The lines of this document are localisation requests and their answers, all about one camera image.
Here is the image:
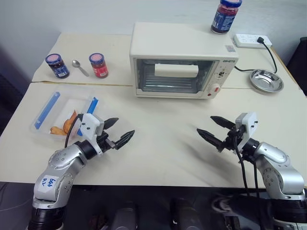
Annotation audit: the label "black chair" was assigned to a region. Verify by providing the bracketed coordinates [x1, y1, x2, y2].
[286, 36, 307, 97]

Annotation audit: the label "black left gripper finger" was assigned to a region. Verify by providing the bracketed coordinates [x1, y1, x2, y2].
[114, 129, 136, 150]
[104, 117, 119, 131]

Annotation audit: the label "metal spoon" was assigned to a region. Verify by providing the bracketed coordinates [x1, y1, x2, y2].
[71, 59, 90, 78]

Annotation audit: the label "wire oven rack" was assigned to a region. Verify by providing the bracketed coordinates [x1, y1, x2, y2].
[141, 76, 205, 92]

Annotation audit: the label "orange fried food piece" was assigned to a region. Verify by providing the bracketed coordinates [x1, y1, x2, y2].
[50, 126, 68, 136]
[63, 109, 78, 131]

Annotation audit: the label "white toaster oven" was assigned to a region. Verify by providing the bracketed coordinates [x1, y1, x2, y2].
[129, 22, 239, 100]

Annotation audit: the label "large blue label jam jar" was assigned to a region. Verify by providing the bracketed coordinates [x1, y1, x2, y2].
[211, 0, 243, 35]

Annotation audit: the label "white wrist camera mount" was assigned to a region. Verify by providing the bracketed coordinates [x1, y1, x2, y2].
[77, 113, 106, 154]
[235, 111, 260, 154]

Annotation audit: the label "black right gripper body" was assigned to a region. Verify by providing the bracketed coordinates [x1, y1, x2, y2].
[216, 126, 246, 154]

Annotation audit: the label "white power strip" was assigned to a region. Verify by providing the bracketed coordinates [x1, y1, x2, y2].
[233, 33, 273, 50]

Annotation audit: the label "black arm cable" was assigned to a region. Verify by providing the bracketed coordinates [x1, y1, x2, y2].
[64, 114, 84, 148]
[233, 130, 261, 198]

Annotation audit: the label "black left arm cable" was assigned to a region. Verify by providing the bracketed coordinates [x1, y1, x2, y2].
[64, 114, 84, 148]

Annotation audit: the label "clear container blue clips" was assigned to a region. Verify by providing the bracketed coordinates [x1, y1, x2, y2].
[29, 90, 100, 142]

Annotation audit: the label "stainless steel bowl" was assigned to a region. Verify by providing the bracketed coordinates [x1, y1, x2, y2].
[249, 69, 284, 95]

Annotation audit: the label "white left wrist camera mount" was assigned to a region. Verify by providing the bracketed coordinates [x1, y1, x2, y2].
[77, 113, 106, 154]

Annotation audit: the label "black power cord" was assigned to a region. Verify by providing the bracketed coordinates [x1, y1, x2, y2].
[234, 35, 279, 73]

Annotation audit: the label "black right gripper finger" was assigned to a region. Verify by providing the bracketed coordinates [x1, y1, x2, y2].
[210, 115, 237, 131]
[196, 128, 223, 148]

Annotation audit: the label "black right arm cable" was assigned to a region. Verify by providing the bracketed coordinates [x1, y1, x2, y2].
[233, 130, 261, 198]

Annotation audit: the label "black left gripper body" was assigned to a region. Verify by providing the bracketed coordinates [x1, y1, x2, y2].
[96, 119, 118, 153]

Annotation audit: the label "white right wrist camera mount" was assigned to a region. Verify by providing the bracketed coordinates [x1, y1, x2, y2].
[235, 111, 260, 154]

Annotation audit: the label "red label jam jar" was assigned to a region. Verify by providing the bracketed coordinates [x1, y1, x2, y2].
[88, 53, 109, 79]

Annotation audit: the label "small blue label jam jar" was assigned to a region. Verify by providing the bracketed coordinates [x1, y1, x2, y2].
[46, 53, 71, 79]

